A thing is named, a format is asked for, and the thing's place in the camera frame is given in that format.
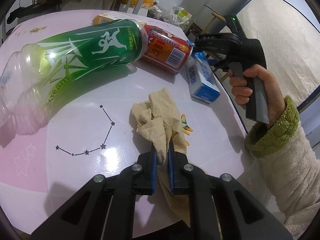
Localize white mattress blue trim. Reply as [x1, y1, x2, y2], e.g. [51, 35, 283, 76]
[237, 0, 319, 105]

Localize white fleece sleeve forearm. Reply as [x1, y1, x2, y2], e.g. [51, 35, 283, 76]
[245, 96, 319, 239]

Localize wooden chair black seat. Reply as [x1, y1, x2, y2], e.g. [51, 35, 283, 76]
[187, 11, 227, 41]

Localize grey refrigerator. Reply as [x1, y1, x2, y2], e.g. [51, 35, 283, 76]
[181, 0, 248, 32]

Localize red drink can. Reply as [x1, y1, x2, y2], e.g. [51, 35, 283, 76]
[142, 24, 193, 74]

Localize green plastic bottle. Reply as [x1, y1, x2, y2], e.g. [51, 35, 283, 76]
[1, 19, 148, 133]

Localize person's right hand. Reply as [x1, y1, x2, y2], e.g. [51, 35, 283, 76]
[228, 64, 286, 128]

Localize yellow white small box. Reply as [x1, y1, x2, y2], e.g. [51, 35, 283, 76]
[92, 12, 146, 25]

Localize blue white toothpaste box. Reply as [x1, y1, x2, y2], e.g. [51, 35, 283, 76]
[186, 52, 220, 104]

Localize cardboard box with trash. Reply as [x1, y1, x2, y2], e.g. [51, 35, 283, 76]
[147, 2, 192, 29]

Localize brown paper napkin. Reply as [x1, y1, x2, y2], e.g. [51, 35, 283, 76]
[131, 87, 190, 225]

